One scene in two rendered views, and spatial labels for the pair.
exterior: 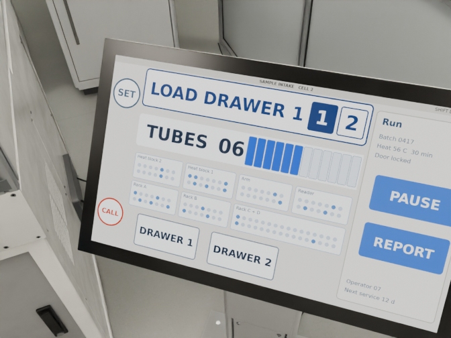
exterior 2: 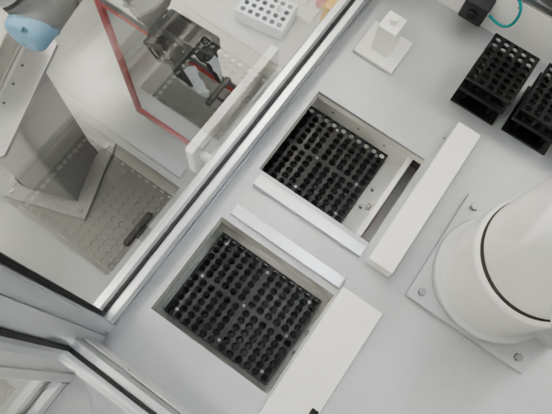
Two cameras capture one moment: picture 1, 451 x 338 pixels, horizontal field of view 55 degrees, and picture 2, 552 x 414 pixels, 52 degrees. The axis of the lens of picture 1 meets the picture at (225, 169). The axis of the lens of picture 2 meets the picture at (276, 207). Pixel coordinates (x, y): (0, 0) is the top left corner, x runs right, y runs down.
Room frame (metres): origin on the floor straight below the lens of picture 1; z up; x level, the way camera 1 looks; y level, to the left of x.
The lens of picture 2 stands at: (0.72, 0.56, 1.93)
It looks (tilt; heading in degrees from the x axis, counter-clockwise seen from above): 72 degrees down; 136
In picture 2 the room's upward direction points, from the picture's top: 10 degrees clockwise
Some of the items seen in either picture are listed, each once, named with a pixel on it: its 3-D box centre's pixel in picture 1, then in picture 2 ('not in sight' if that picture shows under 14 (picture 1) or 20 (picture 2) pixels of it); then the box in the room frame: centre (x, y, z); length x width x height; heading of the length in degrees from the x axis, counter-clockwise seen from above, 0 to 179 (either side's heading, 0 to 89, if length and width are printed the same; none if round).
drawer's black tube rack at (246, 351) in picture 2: not in sight; (243, 307); (0.60, 0.64, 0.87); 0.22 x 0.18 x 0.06; 20
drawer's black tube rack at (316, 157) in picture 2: not in sight; (315, 163); (0.44, 0.92, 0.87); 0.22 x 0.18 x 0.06; 20
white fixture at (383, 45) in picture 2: not in sight; (388, 33); (0.33, 1.16, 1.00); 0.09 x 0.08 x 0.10; 20
